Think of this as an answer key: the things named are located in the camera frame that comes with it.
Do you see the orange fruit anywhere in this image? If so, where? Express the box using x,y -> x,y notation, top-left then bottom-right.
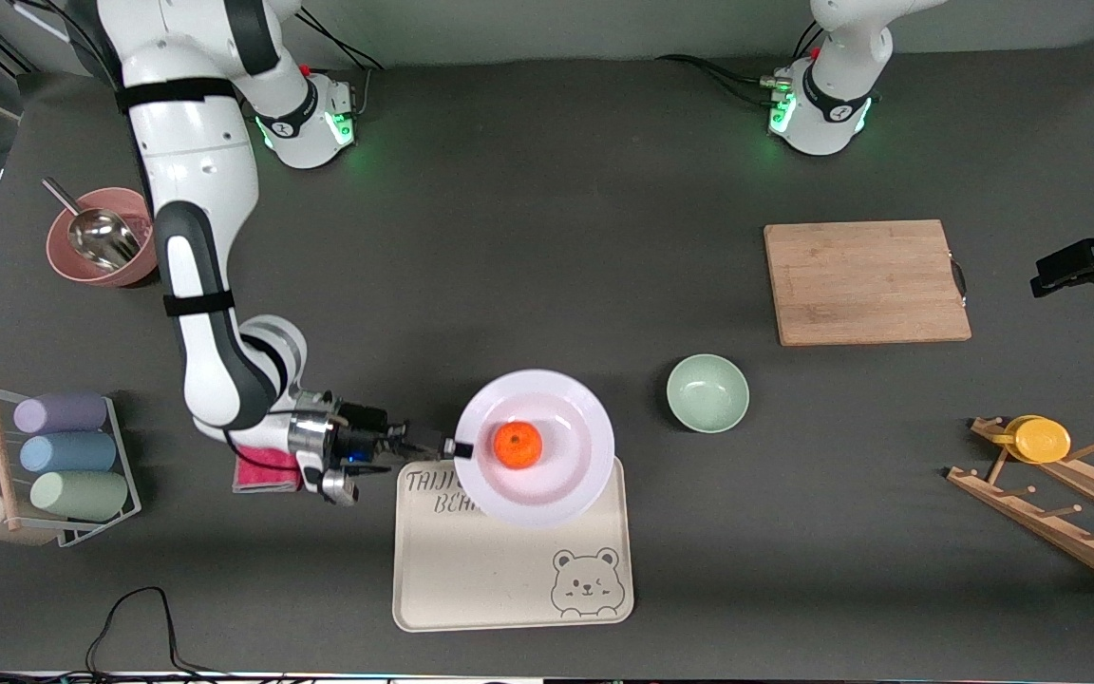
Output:
494,421 -> 544,470

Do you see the white round plate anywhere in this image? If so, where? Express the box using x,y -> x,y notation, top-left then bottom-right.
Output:
455,369 -> 616,530

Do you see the pink folded cloth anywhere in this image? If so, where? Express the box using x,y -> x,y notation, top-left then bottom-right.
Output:
232,442 -> 303,494

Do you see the cream tray with bear print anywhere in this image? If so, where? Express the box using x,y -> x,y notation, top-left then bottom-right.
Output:
393,452 -> 634,633

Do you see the yellow small dish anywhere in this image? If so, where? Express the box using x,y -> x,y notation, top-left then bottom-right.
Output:
1003,415 -> 1072,465

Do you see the wooden cutting board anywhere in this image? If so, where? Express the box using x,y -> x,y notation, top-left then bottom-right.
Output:
764,219 -> 972,347

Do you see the wooden peg drying rack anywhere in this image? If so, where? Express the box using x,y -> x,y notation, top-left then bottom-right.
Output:
946,415 -> 1094,599

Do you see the pale green bowl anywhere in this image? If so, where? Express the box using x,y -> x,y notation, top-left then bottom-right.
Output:
667,354 -> 750,434

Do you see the pastel green cup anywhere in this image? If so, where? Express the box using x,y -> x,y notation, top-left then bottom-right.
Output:
29,471 -> 129,522

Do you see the pastel blue cup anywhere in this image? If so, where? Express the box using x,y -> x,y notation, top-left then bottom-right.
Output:
19,433 -> 118,474

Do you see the pastel purple cup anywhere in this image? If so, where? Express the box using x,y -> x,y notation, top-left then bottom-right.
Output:
13,393 -> 109,435

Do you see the metal scoop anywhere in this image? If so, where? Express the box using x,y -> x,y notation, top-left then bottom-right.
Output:
42,178 -> 141,272

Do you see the pink ribbed bowl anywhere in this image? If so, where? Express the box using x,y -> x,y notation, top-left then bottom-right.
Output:
46,187 -> 160,288

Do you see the white wire cup rack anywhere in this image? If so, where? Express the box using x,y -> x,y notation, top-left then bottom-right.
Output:
0,394 -> 142,549

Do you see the black floor cable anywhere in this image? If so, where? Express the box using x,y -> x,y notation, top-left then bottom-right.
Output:
82,586 -> 254,680

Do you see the black right base cable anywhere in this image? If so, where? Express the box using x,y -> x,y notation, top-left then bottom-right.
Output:
295,9 -> 388,73

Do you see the black base cable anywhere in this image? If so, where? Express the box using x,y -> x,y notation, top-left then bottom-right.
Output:
656,52 -> 781,107
295,9 -> 388,73

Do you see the black left base cable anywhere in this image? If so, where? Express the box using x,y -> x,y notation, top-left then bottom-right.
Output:
656,52 -> 781,107

